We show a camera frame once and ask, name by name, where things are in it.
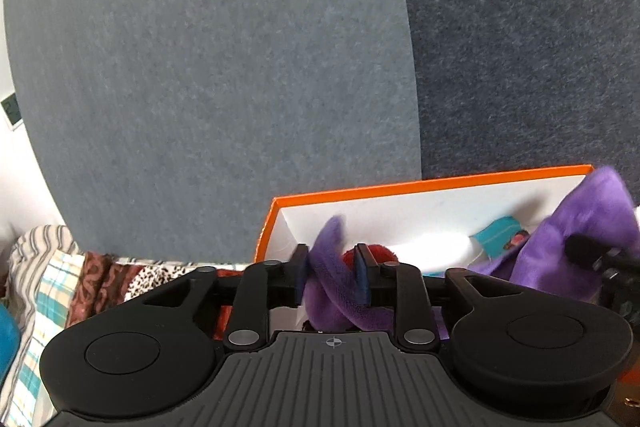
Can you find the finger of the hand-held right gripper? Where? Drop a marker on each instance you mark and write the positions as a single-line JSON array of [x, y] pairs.
[[590, 254]]

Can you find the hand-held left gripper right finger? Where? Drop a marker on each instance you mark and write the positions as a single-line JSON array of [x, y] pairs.
[[361, 277]]

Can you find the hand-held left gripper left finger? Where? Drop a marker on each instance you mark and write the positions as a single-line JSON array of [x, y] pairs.
[[300, 277]]

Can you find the dark red knitted item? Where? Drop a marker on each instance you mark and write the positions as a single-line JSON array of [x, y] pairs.
[[382, 253]]

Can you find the purple towel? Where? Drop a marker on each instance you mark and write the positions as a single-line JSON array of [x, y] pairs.
[[575, 217]]

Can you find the teal printed packet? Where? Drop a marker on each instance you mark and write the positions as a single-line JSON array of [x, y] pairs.
[[500, 237]]

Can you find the orange box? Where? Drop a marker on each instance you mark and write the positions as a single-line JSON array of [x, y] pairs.
[[400, 192]]

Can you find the brown leopard-print blanket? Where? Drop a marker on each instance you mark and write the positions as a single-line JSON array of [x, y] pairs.
[[125, 277]]

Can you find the dark grey felt panel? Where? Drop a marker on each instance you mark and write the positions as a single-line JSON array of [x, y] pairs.
[[525, 57]]

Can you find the light grey felt panel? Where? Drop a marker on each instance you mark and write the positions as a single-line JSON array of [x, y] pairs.
[[200, 82]]

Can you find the plaid sheet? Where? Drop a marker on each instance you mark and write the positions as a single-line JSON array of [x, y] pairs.
[[45, 307]]

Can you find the striped bedding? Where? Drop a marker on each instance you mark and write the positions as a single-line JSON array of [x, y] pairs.
[[35, 252]]

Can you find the teal cushion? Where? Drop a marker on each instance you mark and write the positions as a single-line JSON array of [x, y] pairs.
[[7, 337]]

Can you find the small wall display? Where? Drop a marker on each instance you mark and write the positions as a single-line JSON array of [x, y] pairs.
[[11, 112]]

